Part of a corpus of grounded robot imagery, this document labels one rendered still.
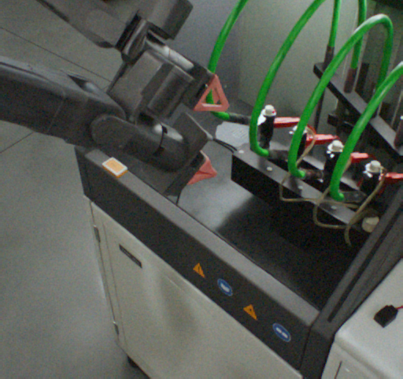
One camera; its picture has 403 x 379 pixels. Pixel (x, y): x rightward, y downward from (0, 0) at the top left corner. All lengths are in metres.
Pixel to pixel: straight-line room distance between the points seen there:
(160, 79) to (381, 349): 0.54
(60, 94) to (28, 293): 1.69
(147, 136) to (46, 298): 1.57
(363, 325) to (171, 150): 0.44
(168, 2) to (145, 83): 0.23
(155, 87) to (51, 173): 2.03
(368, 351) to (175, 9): 0.59
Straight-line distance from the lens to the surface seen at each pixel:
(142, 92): 0.62
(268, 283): 0.97
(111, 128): 0.59
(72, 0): 0.83
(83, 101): 0.56
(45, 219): 2.42
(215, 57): 0.87
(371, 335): 0.91
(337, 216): 1.05
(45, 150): 2.77
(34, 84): 0.54
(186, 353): 1.44
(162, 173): 0.72
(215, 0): 1.33
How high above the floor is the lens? 1.74
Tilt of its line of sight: 44 degrees down
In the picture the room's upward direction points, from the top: straight up
